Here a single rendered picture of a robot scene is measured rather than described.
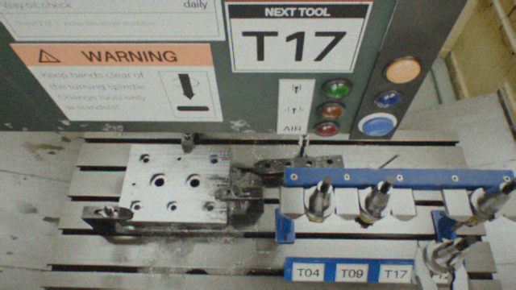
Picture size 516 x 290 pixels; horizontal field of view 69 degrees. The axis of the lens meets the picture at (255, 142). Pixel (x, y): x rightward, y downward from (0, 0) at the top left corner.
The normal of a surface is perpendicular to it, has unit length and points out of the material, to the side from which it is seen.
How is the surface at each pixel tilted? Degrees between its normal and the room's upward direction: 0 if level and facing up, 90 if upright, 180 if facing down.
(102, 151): 0
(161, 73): 90
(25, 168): 24
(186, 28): 90
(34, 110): 90
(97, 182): 0
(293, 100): 90
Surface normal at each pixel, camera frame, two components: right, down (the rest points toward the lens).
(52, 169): 0.39, -0.45
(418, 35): -0.02, 0.86
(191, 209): -0.02, -0.51
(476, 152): -0.43, -0.47
